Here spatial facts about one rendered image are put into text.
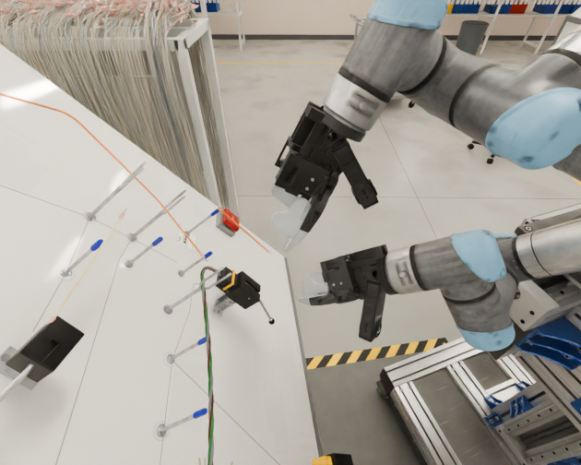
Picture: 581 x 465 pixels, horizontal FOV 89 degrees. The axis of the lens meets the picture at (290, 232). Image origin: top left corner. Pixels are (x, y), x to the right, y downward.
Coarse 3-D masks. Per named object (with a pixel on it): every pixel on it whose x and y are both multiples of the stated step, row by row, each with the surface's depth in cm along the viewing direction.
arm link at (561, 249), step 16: (560, 224) 45; (576, 224) 42; (496, 240) 54; (512, 240) 50; (528, 240) 47; (544, 240) 45; (560, 240) 43; (576, 240) 41; (512, 256) 48; (528, 256) 46; (544, 256) 44; (560, 256) 43; (576, 256) 42; (512, 272) 48; (528, 272) 47; (544, 272) 46; (560, 272) 45
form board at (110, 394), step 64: (0, 64) 49; (0, 128) 43; (64, 128) 52; (0, 192) 38; (64, 192) 46; (128, 192) 57; (192, 192) 75; (0, 256) 35; (64, 256) 40; (128, 256) 49; (192, 256) 62; (256, 256) 85; (0, 320) 32; (128, 320) 43; (192, 320) 53; (256, 320) 69; (0, 384) 29; (64, 384) 33; (128, 384) 39; (192, 384) 46; (256, 384) 58; (0, 448) 27; (64, 448) 30; (128, 448) 35; (192, 448) 41; (256, 448) 50
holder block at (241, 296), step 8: (240, 272) 58; (240, 280) 56; (248, 280) 58; (240, 288) 55; (248, 288) 57; (256, 288) 59; (232, 296) 56; (240, 296) 57; (248, 296) 57; (256, 296) 57; (240, 304) 58; (248, 304) 58
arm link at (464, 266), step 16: (432, 240) 46; (448, 240) 43; (464, 240) 41; (480, 240) 40; (416, 256) 45; (432, 256) 43; (448, 256) 42; (464, 256) 40; (480, 256) 39; (496, 256) 39; (416, 272) 44; (432, 272) 43; (448, 272) 42; (464, 272) 41; (480, 272) 40; (496, 272) 39; (432, 288) 45; (448, 288) 43; (464, 288) 42; (480, 288) 41
